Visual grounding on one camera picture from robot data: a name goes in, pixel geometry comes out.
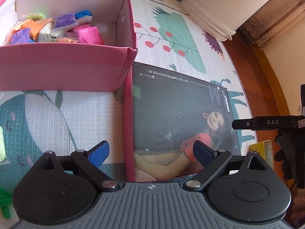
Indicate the pink box lid with photo print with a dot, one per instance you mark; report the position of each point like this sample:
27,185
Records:
178,100

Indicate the white charger plug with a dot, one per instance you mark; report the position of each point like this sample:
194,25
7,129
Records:
48,34

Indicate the purple clay packet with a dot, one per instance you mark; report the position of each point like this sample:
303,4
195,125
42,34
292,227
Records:
21,35
64,20

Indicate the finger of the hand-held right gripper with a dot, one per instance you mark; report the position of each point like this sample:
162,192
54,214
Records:
243,123

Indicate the pink cardboard box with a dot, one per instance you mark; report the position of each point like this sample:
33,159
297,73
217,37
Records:
59,69

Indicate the pile of colourful clay packets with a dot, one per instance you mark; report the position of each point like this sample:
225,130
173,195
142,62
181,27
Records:
89,34

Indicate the printed cartoon play mat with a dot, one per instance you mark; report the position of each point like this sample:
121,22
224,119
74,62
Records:
71,114

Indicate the person's right hand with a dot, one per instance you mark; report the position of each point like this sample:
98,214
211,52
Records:
289,155

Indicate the stack of white buckets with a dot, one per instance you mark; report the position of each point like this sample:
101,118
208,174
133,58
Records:
226,2

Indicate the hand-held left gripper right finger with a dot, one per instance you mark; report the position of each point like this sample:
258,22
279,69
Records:
202,153

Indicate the yellow box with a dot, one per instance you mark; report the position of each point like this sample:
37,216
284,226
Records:
259,152

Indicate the green plastic screw toy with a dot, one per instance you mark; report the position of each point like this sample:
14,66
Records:
4,202

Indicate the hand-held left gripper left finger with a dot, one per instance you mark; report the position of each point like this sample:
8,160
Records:
99,152

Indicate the beige patterned curtain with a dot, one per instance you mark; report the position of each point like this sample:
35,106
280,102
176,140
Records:
274,23

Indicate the light green clay packet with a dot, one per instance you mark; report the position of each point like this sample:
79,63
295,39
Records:
2,145

